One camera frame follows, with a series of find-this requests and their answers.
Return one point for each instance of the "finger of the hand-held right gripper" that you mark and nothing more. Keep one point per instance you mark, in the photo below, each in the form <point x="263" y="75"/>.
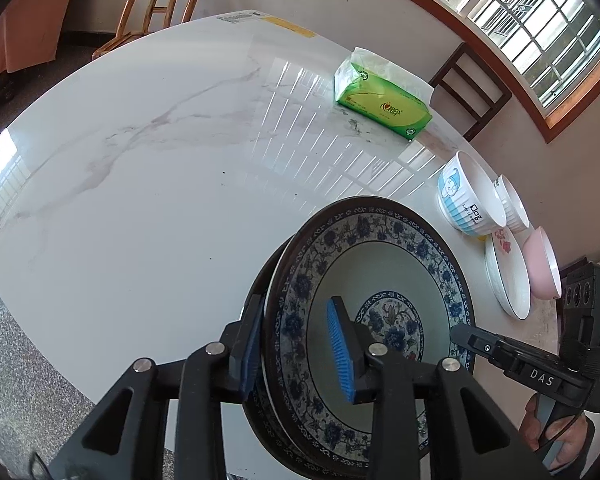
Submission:
<point x="480" y="347"/>

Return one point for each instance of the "pink bowl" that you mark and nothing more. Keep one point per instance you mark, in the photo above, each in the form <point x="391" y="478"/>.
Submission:
<point x="542" y="265"/>

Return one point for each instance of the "light wooden chair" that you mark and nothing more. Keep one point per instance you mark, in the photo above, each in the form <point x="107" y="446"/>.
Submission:
<point x="145" y="5"/>

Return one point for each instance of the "orange cloth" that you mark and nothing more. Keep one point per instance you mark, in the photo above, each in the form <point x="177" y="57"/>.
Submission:
<point x="25" y="25"/>

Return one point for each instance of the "barred window with wooden frame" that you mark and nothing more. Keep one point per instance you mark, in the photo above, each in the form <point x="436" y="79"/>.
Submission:
<point x="530" y="35"/>

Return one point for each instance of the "white cartoon print bowl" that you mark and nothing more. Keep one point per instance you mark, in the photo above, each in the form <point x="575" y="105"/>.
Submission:
<point x="462" y="200"/>

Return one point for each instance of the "person's right hand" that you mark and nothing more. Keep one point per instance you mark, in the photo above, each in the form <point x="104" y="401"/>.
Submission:
<point x="572" y="447"/>

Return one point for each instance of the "white plate with pink flower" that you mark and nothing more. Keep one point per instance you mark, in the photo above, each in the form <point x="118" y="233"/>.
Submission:
<point x="507" y="280"/>

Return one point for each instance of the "green tissue pack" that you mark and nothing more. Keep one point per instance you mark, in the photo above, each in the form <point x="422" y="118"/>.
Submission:
<point x="380" y="105"/>

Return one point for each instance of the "blue floral plate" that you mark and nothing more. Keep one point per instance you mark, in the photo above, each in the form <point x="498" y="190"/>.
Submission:
<point x="405" y="255"/>

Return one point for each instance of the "small white ribbed bowl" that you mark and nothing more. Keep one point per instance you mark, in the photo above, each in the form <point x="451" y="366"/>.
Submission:
<point x="515" y="205"/>

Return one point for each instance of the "yellow rectangular sticker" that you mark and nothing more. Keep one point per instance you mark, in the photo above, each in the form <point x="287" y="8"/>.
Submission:
<point x="290" y="27"/>

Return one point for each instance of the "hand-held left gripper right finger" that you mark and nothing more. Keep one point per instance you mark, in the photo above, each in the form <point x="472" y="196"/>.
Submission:
<point x="340" y="350"/>

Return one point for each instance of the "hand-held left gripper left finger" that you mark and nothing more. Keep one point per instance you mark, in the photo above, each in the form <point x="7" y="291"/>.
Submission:
<point x="252" y="360"/>

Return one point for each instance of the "dark wooden chair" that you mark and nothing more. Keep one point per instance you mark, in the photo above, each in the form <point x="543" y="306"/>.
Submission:
<point x="472" y="95"/>

